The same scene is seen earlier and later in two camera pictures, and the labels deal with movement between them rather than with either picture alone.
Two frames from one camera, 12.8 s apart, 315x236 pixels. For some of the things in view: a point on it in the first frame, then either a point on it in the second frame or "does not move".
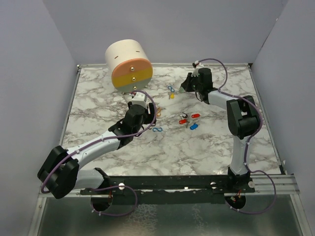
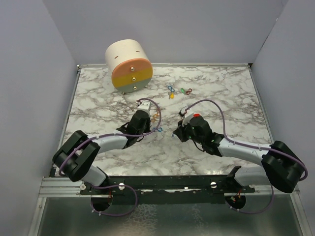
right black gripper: [185, 84] to [179, 132]
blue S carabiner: [159, 129] does not move
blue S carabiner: [171, 88] does not move
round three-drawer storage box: [130, 65] does not move
